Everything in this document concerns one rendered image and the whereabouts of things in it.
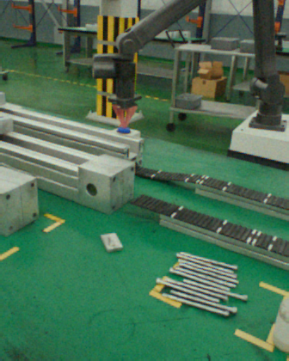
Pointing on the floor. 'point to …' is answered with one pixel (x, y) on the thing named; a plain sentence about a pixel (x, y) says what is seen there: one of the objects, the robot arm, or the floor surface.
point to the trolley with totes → (184, 103)
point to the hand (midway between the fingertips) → (124, 125)
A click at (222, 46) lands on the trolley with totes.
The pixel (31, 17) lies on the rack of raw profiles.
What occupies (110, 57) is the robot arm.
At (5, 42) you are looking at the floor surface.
